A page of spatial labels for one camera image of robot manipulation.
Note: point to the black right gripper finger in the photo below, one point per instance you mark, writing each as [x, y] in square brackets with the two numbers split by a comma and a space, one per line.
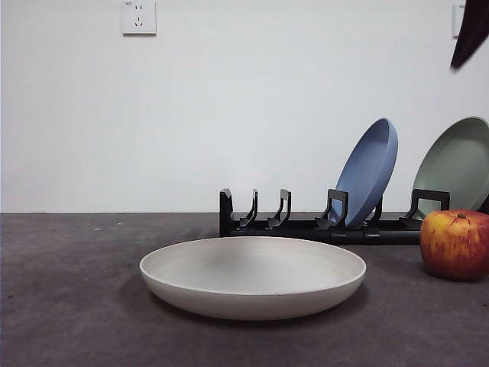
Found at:
[471, 30]

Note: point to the red yellow apple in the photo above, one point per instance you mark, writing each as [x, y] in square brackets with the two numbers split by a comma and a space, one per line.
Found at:
[454, 244]

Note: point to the cream yellow round plate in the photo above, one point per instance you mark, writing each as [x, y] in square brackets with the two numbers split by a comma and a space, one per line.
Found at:
[248, 298]

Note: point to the green round plate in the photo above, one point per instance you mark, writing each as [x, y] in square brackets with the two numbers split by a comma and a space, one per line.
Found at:
[458, 168]

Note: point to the blue round plate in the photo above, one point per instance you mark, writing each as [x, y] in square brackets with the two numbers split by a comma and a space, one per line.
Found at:
[366, 172]

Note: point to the black plastic plate rack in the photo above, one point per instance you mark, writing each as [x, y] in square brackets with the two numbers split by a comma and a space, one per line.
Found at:
[290, 233]

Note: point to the white wall socket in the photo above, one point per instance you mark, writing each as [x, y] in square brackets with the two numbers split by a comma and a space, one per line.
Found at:
[457, 23]
[139, 19]

